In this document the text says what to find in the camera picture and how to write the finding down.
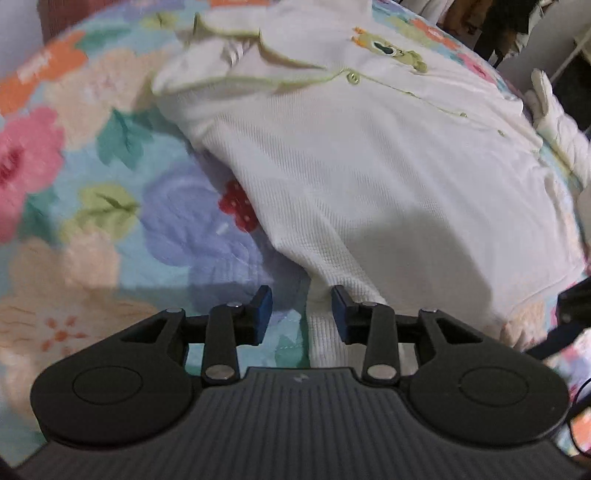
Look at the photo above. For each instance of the dark hanging clothes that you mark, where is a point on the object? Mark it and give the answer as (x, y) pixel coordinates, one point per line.
(508, 27)

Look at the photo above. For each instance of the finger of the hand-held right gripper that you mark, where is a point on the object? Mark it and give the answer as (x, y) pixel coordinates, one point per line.
(568, 339)

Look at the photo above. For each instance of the floral blanket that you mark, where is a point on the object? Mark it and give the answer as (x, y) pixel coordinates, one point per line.
(115, 184)

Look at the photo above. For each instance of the white garment with green trim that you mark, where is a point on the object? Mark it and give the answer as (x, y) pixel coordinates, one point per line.
(378, 184)

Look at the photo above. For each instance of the reddish brown cushion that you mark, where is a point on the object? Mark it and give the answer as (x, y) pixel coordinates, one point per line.
(69, 18)

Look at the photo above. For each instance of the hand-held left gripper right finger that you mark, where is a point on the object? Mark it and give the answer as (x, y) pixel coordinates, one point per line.
(340, 316)

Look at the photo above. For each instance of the white rack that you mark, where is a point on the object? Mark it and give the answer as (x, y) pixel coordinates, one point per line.
(572, 50)

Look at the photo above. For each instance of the white quilted cloth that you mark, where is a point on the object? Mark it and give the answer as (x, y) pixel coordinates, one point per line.
(561, 124)

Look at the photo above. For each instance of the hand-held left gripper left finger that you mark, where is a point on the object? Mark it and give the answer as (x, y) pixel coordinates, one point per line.
(264, 316)

